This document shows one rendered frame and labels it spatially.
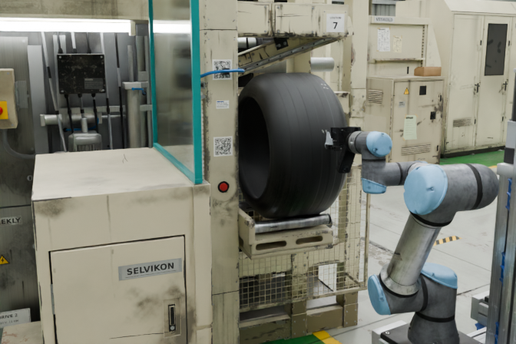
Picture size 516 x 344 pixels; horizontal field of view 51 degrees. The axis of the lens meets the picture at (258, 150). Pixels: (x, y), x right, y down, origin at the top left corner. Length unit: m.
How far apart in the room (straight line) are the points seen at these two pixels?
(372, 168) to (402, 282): 0.36
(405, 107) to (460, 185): 5.42
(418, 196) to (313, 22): 1.30
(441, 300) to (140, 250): 0.88
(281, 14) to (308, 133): 0.65
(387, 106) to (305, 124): 4.69
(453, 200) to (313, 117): 0.80
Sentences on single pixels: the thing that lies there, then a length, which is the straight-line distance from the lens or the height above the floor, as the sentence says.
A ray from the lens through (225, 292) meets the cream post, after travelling 2.26.
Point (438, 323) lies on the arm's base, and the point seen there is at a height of 0.80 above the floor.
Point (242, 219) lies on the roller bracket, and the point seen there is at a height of 0.93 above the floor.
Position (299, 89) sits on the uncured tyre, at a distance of 2.07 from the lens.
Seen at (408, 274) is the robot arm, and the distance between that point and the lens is 1.56.
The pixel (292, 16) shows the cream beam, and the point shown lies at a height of 1.72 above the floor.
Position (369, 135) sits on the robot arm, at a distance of 1.70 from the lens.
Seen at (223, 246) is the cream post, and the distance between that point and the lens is 2.18.
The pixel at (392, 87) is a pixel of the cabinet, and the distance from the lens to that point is 6.59.
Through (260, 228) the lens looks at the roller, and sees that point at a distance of 2.12.
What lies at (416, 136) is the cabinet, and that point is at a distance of 6.93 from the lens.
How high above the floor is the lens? 1.59
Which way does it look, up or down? 11 degrees down
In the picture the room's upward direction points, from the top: straight up
